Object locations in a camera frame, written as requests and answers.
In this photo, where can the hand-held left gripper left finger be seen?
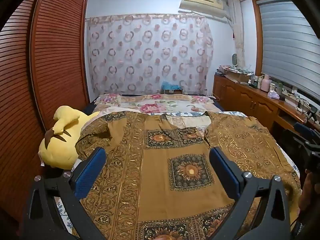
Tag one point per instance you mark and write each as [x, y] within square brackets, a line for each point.
[87, 172]

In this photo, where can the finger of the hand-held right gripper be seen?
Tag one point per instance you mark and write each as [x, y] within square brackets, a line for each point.
[303, 143]
[303, 130]

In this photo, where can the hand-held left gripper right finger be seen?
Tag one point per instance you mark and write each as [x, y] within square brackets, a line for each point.
[225, 172]

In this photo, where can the brown patterned garment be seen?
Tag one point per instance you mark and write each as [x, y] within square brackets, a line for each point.
[160, 180]

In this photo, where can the person's right hand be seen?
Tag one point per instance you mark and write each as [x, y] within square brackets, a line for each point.
[306, 192]

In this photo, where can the yellow plush toy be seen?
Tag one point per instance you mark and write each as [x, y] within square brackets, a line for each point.
[62, 152]

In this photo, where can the lilac tissue pack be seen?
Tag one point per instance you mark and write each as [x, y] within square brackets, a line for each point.
[273, 95]

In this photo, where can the pink bottle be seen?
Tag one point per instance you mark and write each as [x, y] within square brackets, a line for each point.
[265, 83]

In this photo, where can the wooden cabinet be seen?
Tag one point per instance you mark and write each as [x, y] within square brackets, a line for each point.
[250, 100]

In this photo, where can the white blue-floral sheet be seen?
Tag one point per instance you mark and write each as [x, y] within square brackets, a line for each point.
[190, 121]

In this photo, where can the white bottle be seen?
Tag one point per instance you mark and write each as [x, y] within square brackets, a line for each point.
[258, 81]

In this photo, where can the cardboard box with clutter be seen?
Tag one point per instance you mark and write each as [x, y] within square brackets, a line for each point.
[236, 75]

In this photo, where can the grey window blind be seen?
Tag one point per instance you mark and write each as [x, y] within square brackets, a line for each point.
[287, 42]

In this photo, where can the small round fan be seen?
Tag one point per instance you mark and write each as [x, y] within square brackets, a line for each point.
[235, 60]

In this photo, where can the blue plastic bag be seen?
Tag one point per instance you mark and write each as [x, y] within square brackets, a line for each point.
[171, 85]

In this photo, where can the beige lace curtain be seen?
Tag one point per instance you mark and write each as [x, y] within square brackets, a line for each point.
[238, 35]

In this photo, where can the circle-patterned sheer curtain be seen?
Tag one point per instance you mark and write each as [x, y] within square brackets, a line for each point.
[150, 55]

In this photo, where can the white air conditioner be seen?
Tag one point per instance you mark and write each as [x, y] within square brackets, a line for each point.
[200, 2]

